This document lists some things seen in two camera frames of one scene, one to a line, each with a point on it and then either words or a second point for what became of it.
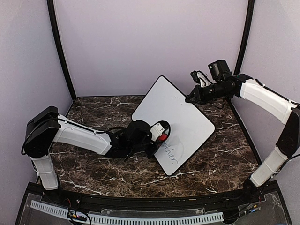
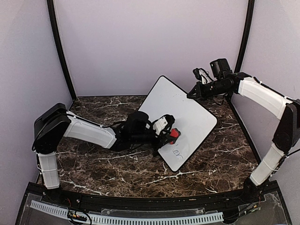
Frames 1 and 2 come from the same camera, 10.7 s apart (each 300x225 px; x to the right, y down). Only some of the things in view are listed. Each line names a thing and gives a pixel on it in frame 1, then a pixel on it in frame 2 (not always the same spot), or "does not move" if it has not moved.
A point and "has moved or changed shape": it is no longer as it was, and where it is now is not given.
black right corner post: (245, 36) does not move
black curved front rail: (103, 203) does not move
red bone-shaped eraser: (163, 137) has moved or changed shape
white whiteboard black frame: (190, 126) has moved or changed shape
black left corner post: (51, 6) does not move
